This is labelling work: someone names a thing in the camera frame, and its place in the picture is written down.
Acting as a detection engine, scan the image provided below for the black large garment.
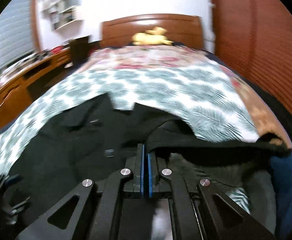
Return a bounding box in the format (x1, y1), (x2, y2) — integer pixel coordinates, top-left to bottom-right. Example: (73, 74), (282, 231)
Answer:
(2, 94), (291, 228)

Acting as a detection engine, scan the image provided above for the green leaf pattern bedsheet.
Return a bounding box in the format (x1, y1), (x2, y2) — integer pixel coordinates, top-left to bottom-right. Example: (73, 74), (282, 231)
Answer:
(0, 65), (258, 175)

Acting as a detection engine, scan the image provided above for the folded dark grey garment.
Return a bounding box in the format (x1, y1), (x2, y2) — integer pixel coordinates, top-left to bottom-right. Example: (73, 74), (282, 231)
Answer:
(168, 153), (277, 233)

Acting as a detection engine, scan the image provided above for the floral quilt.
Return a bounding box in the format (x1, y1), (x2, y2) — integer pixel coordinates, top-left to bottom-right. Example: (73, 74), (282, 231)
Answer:
(79, 46), (292, 148)

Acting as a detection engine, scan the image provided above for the folded navy blue garment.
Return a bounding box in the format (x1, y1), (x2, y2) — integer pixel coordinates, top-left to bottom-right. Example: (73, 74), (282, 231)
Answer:
(271, 155), (292, 239)

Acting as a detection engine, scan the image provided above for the yellow plush toy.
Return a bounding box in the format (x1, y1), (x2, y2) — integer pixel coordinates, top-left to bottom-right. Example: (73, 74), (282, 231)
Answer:
(132, 27), (173, 46)

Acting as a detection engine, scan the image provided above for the dark wooden chair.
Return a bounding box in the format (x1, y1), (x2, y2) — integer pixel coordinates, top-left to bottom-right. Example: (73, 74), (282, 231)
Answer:
(69, 36), (90, 67)

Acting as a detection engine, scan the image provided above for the wooden headboard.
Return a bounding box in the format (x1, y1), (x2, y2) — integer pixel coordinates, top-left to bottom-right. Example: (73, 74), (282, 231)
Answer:
(100, 13), (205, 50)

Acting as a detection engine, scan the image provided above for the long wooden desk cabinet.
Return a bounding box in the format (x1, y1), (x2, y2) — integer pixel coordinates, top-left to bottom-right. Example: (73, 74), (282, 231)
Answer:
(0, 48), (71, 129)

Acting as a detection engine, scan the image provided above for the louvered wooden wardrobe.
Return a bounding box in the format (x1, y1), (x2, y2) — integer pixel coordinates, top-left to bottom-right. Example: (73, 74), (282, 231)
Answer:
(208, 0), (292, 153)

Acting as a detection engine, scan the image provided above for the grey window blind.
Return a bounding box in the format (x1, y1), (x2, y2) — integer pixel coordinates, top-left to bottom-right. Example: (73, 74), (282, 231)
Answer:
(0, 0), (36, 69)

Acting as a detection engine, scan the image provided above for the white wall shelf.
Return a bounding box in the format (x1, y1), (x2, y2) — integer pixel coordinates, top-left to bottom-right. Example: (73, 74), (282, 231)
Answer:
(40, 0), (83, 31)

